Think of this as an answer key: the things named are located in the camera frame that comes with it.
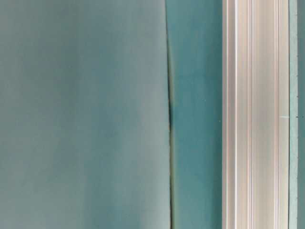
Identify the silver aluminium extrusion rail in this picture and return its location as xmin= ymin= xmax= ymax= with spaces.
xmin=222 ymin=0 xmax=289 ymax=229

